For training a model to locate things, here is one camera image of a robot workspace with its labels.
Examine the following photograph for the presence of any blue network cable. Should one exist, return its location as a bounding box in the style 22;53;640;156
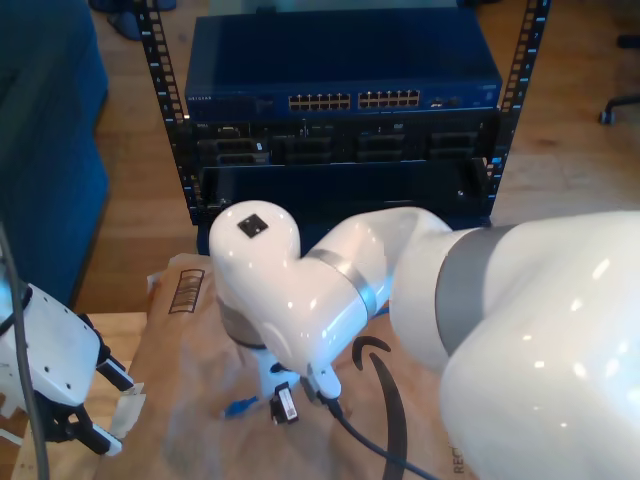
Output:
221;395;261;421

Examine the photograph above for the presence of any brown paper mailer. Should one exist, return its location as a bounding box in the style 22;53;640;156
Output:
96;252;469;480

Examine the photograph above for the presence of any glossy blue base panel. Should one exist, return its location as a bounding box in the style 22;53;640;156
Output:
195;214;496;259

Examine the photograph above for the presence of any blue sofa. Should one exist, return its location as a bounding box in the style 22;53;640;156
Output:
0;0;111;369

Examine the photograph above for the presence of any black open rack tray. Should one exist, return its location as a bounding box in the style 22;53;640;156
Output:
192;157;494;226

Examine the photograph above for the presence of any black rack server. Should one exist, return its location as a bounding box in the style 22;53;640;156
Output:
192;115;501;166

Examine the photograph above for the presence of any dark slipper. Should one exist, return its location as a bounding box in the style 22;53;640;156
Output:
107;10;145;42

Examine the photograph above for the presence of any black office chair base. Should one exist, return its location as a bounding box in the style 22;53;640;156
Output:
598;32;640;126

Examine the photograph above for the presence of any black cable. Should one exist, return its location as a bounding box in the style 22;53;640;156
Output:
0;219;51;480
324;397;444;480

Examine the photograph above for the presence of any black rack frame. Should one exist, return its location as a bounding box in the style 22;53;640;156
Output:
134;0;554;226

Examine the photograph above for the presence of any blue network switch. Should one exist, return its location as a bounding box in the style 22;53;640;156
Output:
183;7;503;120

